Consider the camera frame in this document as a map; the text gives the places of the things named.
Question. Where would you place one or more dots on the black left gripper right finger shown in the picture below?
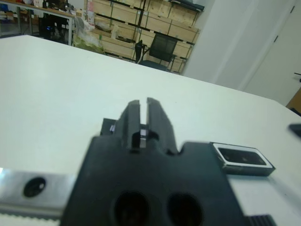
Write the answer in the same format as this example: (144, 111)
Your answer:
(160, 122)

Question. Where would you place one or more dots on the black mesh chair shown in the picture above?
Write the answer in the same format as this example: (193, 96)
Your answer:
(162, 46)

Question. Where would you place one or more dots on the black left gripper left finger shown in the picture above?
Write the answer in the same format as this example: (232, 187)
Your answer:
(130, 122)

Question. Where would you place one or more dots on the desk with white legs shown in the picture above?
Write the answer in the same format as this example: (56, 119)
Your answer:
(35, 9)

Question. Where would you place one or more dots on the yellow-green plastic bag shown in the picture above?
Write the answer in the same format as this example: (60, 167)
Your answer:
(89, 43)

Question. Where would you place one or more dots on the white door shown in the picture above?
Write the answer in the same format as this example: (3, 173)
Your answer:
(277, 58)

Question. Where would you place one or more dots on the black computer tower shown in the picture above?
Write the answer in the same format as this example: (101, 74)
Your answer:
(51, 27)

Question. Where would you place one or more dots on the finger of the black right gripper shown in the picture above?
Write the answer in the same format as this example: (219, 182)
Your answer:
(296, 129)

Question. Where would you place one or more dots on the black box with white insert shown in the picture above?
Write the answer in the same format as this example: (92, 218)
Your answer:
(249, 171)

